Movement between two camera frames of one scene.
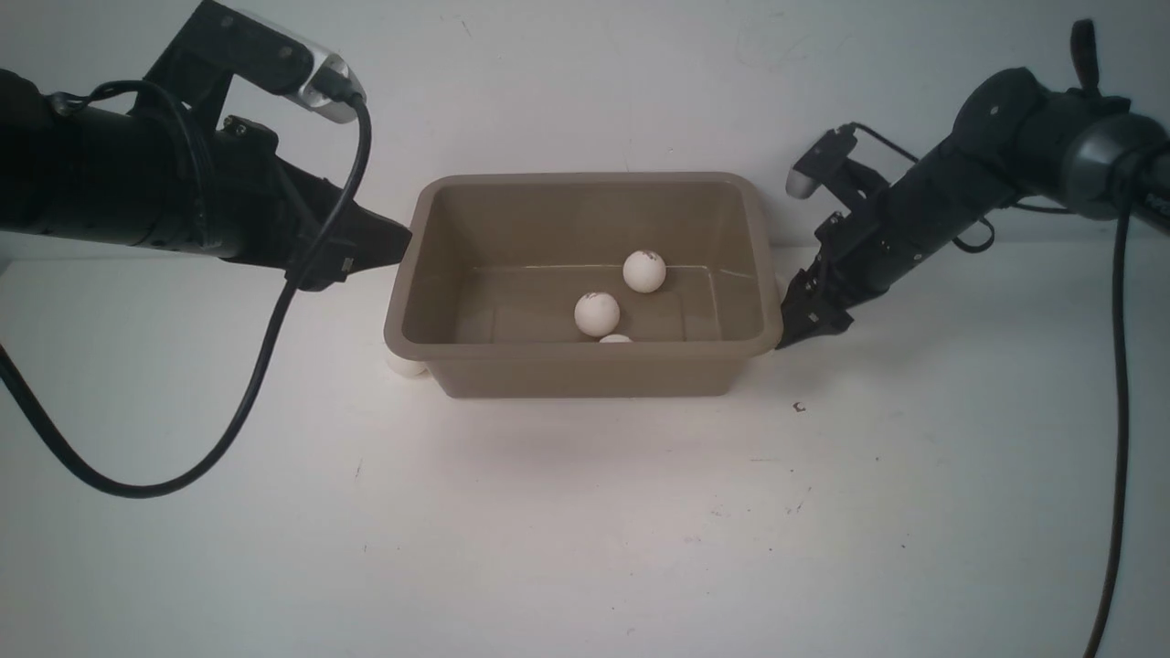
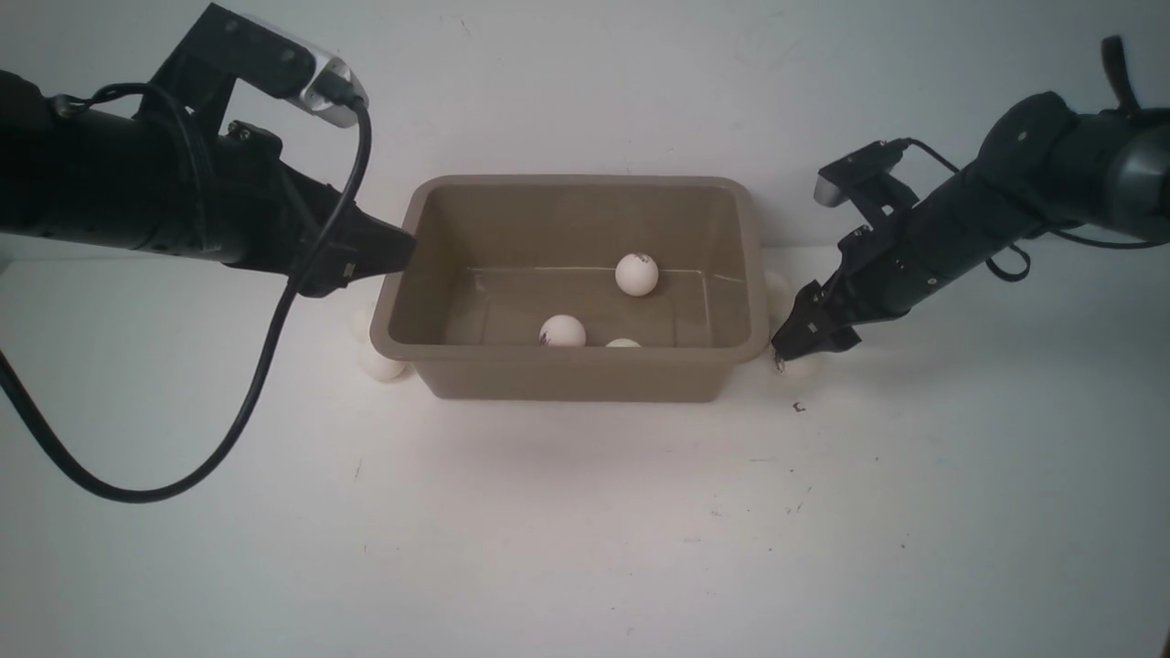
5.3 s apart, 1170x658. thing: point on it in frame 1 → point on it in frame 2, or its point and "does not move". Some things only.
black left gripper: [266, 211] does not move
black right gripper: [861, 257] → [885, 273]
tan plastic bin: [498, 262] does not move
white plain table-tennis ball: [597, 314] → [562, 330]
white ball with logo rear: [643, 271] does not move
